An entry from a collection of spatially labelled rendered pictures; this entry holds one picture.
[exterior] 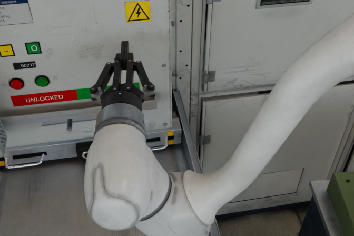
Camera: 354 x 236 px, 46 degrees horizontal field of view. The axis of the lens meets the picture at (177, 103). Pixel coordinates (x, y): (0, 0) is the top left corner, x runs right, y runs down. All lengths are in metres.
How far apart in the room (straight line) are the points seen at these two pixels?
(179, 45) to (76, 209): 0.59
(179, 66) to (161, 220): 0.76
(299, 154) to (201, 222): 1.18
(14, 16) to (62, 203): 0.50
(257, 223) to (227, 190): 1.43
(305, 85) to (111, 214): 0.32
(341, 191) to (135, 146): 0.74
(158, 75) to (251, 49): 0.42
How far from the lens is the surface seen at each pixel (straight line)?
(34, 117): 1.10
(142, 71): 0.85
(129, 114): 0.72
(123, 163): 0.63
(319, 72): 0.59
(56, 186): 1.21
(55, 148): 1.22
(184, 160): 1.22
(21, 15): 0.98
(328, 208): 1.31
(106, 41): 1.00
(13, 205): 1.21
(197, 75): 1.42
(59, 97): 1.10
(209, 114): 1.53
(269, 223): 2.15
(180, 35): 1.32
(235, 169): 0.69
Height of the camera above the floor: 1.77
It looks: 42 degrees down
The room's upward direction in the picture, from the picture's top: straight up
